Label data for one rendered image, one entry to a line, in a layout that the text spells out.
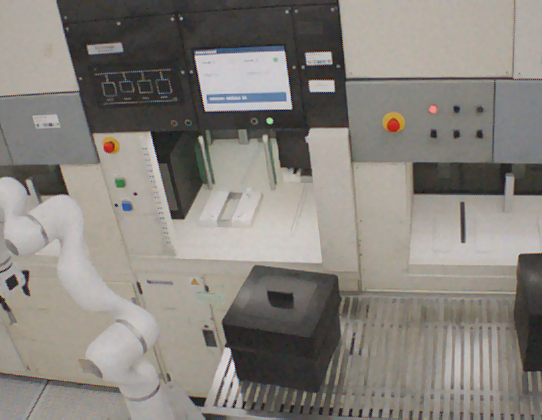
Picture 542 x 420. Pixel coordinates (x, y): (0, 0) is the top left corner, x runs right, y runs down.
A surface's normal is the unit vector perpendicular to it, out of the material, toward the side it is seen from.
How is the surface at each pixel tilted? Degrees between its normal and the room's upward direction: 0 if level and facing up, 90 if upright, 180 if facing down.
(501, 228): 0
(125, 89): 90
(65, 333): 90
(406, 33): 90
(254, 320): 0
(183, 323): 90
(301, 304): 0
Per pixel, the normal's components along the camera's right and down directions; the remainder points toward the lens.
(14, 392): -0.12, -0.83
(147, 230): -0.20, 0.57
